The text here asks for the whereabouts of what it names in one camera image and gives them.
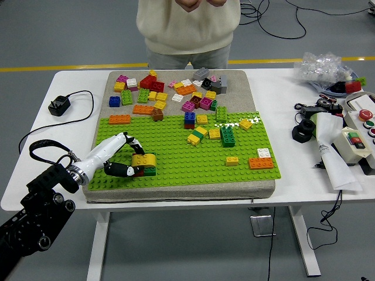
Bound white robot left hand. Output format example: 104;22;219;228
76;131;146;184

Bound person's right hand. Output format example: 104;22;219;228
176;0;203;13

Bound yellow curved brick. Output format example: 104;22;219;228
131;153;156;168

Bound orange long brick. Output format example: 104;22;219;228
175;84;197;96
132;104;155;116
108;114;132;125
248;157;275;170

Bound light grey brick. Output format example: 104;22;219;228
192;68;210;81

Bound large red brick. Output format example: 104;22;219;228
139;74;158;90

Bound green studded baseplate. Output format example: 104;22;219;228
87;111;282;191

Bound person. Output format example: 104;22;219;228
136;0;241;70

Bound black power plug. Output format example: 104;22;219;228
47;95;71;117

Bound white table leg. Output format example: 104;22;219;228
287;205;322;277
86;211;111;281

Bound white paper sheet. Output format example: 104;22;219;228
315;112;364;193

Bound metal floor plate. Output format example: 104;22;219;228
249;215;277;237

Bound clear plastic bag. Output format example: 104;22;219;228
294;52;354;88

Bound blue plastic dish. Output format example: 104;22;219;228
307;71;367;96

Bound black power adapter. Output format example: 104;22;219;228
301;105;328;116

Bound white button control box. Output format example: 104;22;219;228
343;108;375;169

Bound green paper piece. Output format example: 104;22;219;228
309;113;320;138

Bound large black nut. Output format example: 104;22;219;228
291;119;316;143

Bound black servo parts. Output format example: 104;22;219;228
316;98;344;118

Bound white flat device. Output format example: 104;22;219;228
345;91;375;114

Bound black plug cord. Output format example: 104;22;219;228
18;90;95;155

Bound black floor cable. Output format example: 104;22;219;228
238;0;375;40

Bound thin black hanging cable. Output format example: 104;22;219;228
267;206;277;281

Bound small white switch box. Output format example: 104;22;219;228
333;126;373;166

